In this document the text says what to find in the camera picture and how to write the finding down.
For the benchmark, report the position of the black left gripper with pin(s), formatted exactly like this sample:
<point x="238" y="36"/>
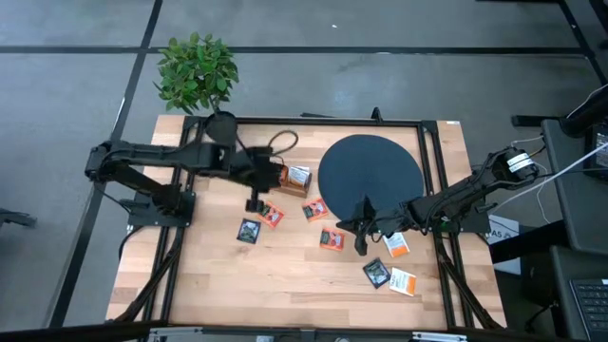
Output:
<point x="259" y="171"/>

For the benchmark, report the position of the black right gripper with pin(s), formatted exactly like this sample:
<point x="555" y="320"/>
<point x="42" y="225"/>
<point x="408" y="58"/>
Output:
<point x="380" y="223"/>

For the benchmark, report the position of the orange peach tea bag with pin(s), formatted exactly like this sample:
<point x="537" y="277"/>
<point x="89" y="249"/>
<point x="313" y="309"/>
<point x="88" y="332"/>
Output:
<point x="284" y="176"/>
<point x="273" y="216"/>
<point x="331" y="239"/>
<point x="315" y="209"/>

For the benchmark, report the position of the white orange Tazo tea bag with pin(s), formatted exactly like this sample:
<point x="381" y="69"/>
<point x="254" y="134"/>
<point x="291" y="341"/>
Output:
<point x="396" y="245"/>
<point x="403" y="282"/>
<point x="299" y="176"/>

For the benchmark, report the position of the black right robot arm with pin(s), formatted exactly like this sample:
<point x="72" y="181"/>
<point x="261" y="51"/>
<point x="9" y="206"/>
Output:
<point x="465" y="190"/>

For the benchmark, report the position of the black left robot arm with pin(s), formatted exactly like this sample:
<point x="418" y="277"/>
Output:
<point x="157" y="152"/>

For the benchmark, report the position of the wooden three-compartment tea box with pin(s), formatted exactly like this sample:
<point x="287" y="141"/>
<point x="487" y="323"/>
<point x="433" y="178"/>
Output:
<point x="297" y="191"/>

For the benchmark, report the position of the dark blue blackcurrant tea bag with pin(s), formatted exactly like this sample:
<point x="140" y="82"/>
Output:
<point x="376" y="272"/>
<point x="249" y="231"/>

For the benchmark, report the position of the dark round mat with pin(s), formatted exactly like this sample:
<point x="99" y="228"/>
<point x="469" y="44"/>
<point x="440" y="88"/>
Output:
<point x="375" y="166"/>

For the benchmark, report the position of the green plant in black pot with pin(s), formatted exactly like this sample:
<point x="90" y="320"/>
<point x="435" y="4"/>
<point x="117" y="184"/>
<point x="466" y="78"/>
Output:
<point x="197" y="71"/>

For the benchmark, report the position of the white paper label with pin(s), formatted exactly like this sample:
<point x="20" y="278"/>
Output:
<point x="503" y="230"/>

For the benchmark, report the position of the grey desk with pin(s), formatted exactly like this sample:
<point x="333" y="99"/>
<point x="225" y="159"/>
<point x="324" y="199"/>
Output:
<point x="579" y="214"/>

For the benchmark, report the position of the black crossbeam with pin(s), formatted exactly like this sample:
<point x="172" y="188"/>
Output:
<point x="71" y="331"/>

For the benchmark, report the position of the black chair base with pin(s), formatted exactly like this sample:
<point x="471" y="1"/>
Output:
<point x="16" y="218"/>

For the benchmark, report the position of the black laptop keyboard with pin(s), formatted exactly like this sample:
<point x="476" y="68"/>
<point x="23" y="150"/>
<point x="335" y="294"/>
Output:
<point x="591" y="306"/>

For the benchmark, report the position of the silver bracket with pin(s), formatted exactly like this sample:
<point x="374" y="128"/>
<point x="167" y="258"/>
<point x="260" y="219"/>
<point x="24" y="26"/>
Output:
<point x="439" y="336"/>
<point x="173" y="332"/>

